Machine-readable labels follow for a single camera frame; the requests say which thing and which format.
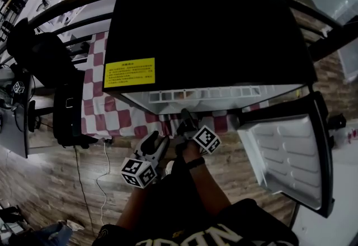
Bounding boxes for black printed jersey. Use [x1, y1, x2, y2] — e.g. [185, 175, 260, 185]
[92, 152, 300, 246]

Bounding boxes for small black case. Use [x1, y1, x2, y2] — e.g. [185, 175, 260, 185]
[328, 113, 347, 130]

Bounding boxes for black backpack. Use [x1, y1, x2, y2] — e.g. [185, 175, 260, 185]
[53, 82, 98, 149]

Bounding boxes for white floor cable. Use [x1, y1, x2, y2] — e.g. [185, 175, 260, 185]
[96, 141, 111, 226]

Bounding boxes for person's right forearm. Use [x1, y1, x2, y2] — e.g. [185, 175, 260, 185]
[181, 140, 233, 216]

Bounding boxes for white box with red print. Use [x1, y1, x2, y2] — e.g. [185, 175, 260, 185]
[332, 124, 358, 150]

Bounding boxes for grey desk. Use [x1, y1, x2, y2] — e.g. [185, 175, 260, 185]
[0, 68, 34, 159]

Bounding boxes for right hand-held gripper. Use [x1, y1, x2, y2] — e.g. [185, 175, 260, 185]
[175, 108, 222, 156]

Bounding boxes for black wristband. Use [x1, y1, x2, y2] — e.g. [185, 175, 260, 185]
[185, 156, 206, 171]

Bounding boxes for person's left forearm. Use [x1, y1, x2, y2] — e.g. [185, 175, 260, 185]
[116, 183, 154, 229]

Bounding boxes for white shoe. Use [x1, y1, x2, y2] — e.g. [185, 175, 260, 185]
[164, 160, 176, 176]

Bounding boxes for black wooden railing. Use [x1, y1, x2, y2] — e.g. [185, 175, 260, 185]
[0, 0, 358, 63]

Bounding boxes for blue fabric bag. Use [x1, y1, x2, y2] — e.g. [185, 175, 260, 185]
[8, 219, 84, 246]

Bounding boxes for black office chair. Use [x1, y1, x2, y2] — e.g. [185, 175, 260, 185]
[7, 17, 84, 134]

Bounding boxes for idle hand-held gripper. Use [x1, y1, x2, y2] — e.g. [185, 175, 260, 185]
[12, 80, 26, 94]

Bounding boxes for red white checkered tablecloth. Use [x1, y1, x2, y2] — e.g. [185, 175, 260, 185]
[81, 31, 269, 139]

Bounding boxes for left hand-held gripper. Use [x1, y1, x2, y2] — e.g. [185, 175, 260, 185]
[120, 130, 171, 189]

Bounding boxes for black floor cable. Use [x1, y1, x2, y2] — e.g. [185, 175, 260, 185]
[74, 145, 96, 236]

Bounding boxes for black mini fridge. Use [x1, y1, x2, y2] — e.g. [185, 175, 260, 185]
[102, 0, 336, 218]

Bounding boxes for white table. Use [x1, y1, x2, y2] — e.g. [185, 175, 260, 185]
[290, 149, 358, 246]

